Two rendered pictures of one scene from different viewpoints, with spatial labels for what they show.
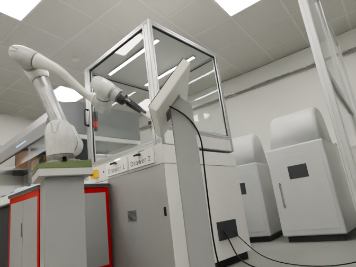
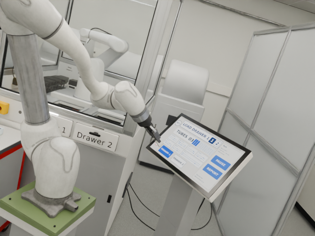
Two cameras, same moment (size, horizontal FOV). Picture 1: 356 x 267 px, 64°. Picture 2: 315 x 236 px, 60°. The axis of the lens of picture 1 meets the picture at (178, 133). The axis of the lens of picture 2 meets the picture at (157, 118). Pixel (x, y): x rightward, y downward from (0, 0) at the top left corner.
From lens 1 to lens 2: 1.66 m
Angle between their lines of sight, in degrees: 49
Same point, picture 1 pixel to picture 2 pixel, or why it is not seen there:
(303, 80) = (198, 11)
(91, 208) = (9, 169)
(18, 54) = (30, 14)
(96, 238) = not seen: hidden behind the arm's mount
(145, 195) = (86, 173)
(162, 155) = (128, 150)
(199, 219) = not seen: outside the picture
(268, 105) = not seen: hidden behind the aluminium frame
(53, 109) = (39, 99)
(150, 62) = (158, 34)
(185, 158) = (189, 214)
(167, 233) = (104, 216)
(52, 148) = (59, 191)
